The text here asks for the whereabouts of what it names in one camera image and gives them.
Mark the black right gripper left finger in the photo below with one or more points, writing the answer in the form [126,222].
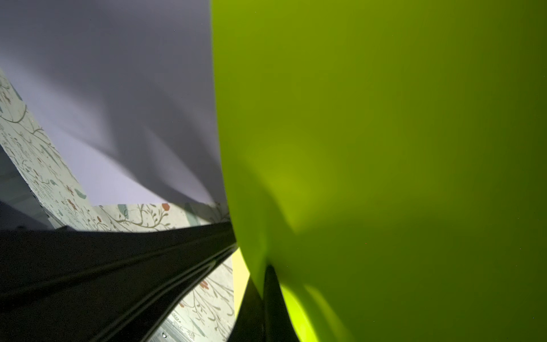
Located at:
[249,325]

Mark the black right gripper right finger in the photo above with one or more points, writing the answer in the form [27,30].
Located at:
[278,325]

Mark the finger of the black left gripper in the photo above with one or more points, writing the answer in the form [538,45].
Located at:
[102,286]

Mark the lime green paper sheet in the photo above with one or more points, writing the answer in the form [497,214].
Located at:
[388,159]

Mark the lavender paper sheet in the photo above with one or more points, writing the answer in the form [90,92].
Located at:
[125,90]

